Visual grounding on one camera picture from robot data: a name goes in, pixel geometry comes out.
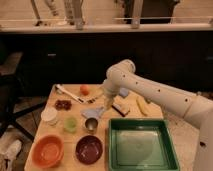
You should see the light blue towel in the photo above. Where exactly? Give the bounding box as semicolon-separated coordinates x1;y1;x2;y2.
81;107;105;119

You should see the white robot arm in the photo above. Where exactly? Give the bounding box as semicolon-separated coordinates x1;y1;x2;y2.
103;59;213;171

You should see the brown chalkboard eraser block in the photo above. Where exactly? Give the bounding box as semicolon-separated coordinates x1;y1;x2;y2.
112;103;130;117

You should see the orange fruit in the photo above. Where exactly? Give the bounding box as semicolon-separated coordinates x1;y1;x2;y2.
80;84;90;96

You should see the small metal cup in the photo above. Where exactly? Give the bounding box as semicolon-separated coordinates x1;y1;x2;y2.
85;118;98;133

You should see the yellow banana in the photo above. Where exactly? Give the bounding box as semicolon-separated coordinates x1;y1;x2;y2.
136;97;148;116

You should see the green plastic cup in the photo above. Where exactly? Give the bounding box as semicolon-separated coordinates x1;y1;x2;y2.
64;117;77;133

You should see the bunch of dark grapes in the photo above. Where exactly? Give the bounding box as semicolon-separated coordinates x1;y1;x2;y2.
54;100;72;110

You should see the green plastic tray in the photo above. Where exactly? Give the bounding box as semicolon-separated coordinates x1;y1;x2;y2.
108;119;180;171

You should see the dark purple bowl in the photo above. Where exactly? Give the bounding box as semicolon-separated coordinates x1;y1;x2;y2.
75;135;103;165

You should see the white round container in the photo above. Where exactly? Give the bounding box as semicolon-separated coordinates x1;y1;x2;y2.
41;107;58;125

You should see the orange bowl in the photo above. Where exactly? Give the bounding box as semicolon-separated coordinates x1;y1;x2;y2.
31;135;64;169

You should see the black office chair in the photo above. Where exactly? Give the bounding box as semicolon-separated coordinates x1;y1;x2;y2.
0;52;46;141

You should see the white crumpled cloth on floor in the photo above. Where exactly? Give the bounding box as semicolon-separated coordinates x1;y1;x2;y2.
0;139;22;171

